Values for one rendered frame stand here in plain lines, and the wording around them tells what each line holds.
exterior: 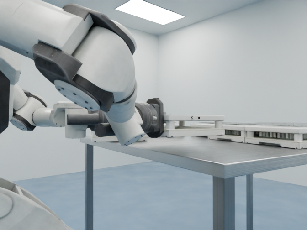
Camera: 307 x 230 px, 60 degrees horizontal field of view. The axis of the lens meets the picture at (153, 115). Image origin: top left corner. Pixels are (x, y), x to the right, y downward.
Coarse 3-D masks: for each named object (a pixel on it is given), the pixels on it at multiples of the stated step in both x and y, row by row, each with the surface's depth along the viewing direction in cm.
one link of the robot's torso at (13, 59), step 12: (0, 48) 56; (0, 60) 57; (12, 60) 59; (0, 72) 59; (12, 72) 60; (0, 84) 59; (12, 84) 64; (0, 96) 60; (12, 96) 64; (0, 108) 60; (12, 108) 65; (0, 120) 61; (0, 132) 62
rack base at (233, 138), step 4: (208, 136) 134; (212, 136) 131; (216, 136) 128; (220, 136) 126; (224, 136) 123; (228, 136) 121; (232, 136) 119; (236, 136) 116; (240, 136) 115; (228, 140) 123; (232, 140) 119; (236, 140) 116; (240, 140) 114; (244, 140) 112
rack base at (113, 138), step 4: (92, 136) 116; (96, 136) 116; (108, 136) 117; (112, 136) 118; (144, 136) 121; (92, 140) 115; (96, 140) 116; (100, 140) 116; (104, 140) 117; (108, 140) 117; (112, 140) 118; (116, 140) 118; (140, 140) 121
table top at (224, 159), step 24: (96, 144) 132; (120, 144) 109; (144, 144) 107; (168, 144) 107; (192, 144) 107; (216, 144) 107; (240, 144) 107; (192, 168) 71; (216, 168) 64; (240, 168) 65; (264, 168) 70
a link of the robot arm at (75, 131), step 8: (72, 112) 84; (80, 112) 85; (88, 112) 87; (96, 112) 86; (72, 120) 80; (80, 120) 82; (88, 120) 82; (96, 120) 84; (72, 128) 84; (80, 128) 85; (72, 136) 84; (80, 136) 85
